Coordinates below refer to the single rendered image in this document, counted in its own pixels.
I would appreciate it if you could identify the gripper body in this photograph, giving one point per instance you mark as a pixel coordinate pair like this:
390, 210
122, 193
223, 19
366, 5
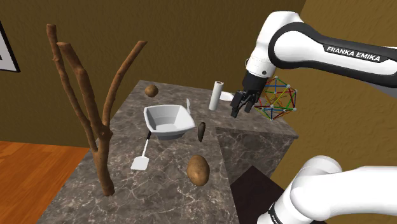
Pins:
252, 83

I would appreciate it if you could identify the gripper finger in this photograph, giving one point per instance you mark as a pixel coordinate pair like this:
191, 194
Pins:
250, 105
235, 107

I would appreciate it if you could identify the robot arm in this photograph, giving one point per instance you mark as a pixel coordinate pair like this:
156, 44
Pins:
310, 46

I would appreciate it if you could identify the white paper towel roll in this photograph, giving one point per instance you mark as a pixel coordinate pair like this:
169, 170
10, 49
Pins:
215, 95

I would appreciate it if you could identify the dark brown slim potato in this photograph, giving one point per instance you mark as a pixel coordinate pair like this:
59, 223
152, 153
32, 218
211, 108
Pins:
201, 131

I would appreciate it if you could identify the white angular bowl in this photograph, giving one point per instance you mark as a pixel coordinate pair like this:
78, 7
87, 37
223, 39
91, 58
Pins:
169, 121

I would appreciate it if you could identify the large brown potato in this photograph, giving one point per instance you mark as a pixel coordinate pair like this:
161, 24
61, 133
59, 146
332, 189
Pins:
198, 170

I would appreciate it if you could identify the small brown potato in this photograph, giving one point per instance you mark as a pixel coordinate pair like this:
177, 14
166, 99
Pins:
151, 90

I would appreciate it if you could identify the dark robot stand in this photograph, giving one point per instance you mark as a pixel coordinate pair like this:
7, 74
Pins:
256, 195

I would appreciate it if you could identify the brown bare branch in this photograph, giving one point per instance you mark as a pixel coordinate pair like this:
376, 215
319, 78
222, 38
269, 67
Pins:
93, 124

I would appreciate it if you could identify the colourful rod ball frame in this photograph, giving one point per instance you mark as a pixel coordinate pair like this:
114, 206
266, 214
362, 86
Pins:
277, 99

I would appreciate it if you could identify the black framed wall picture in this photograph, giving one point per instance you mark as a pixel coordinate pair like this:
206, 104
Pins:
4, 52

